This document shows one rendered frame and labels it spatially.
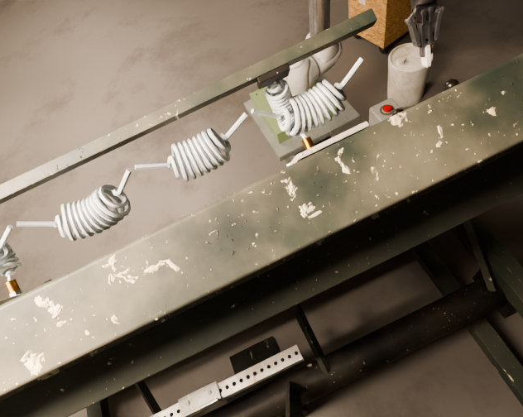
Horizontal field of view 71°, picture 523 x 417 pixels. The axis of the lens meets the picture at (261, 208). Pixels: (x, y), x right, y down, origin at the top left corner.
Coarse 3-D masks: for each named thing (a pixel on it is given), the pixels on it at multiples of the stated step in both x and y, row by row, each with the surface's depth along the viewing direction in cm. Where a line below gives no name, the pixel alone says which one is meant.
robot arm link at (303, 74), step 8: (296, 64) 181; (304, 64) 182; (312, 64) 187; (296, 72) 182; (304, 72) 183; (312, 72) 188; (288, 80) 186; (296, 80) 185; (304, 80) 186; (312, 80) 191; (296, 88) 189; (304, 88) 190
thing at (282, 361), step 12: (288, 348) 124; (264, 360) 123; (276, 360) 123; (288, 360) 122; (300, 360) 121; (240, 372) 123; (252, 372) 122; (264, 372) 121; (276, 372) 122; (228, 384) 122; (240, 384) 121; (252, 384) 122; (228, 396) 122; (168, 408) 123
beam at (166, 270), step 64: (512, 64) 46; (384, 128) 45; (448, 128) 45; (512, 128) 45; (256, 192) 45; (320, 192) 45; (384, 192) 45; (128, 256) 45; (192, 256) 45; (256, 256) 45; (0, 320) 44; (64, 320) 44; (128, 320) 44; (0, 384) 44
